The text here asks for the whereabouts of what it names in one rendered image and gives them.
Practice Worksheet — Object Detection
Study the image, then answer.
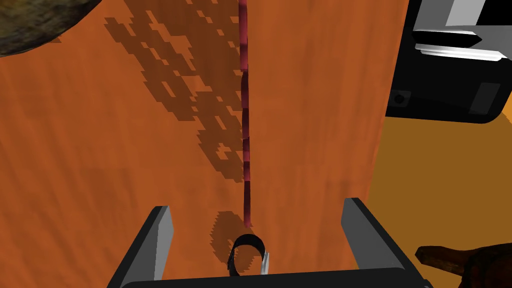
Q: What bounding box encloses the black curved ring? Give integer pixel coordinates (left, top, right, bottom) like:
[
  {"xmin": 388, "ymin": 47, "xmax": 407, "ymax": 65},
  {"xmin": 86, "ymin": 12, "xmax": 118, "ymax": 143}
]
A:
[{"xmin": 227, "ymin": 234, "xmax": 270, "ymax": 277}]

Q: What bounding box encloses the dark brown wooden furniture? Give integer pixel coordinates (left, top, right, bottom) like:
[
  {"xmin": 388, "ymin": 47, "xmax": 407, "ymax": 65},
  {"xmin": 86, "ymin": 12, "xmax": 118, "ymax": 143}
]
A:
[{"xmin": 414, "ymin": 242, "xmax": 512, "ymax": 288}]

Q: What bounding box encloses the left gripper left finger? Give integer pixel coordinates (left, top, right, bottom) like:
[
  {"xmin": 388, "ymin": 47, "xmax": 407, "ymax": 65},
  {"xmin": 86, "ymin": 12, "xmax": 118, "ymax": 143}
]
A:
[{"xmin": 106, "ymin": 205, "xmax": 175, "ymax": 288}]

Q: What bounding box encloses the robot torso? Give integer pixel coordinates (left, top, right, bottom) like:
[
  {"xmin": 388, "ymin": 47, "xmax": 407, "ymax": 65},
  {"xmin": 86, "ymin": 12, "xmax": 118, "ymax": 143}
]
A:
[{"xmin": 385, "ymin": 0, "xmax": 512, "ymax": 125}]

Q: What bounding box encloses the dark mottled round object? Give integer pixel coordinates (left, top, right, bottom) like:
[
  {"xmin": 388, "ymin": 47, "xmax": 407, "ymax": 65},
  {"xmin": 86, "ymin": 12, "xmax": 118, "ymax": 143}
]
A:
[{"xmin": 0, "ymin": 0, "xmax": 103, "ymax": 57}]

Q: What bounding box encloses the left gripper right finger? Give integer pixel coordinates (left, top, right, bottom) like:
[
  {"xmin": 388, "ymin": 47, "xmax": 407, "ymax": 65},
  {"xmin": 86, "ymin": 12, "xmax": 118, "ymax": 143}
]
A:
[{"xmin": 340, "ymin": 197, "xmax": 419, "ymax": 279}]

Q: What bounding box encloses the dark red thin strip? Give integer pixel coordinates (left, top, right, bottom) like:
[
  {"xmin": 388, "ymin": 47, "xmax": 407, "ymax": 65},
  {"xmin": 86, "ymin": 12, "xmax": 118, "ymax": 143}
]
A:
[{"xmin": 238, "ymin": 0, "xmax": 254, "ymax": 230}]

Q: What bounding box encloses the orange wooden table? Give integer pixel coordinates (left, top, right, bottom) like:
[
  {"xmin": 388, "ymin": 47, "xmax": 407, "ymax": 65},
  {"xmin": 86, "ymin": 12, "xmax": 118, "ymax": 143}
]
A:
[{"xmin": 0, "ymin": 0, "xmax": 411, "ymax": 288}]

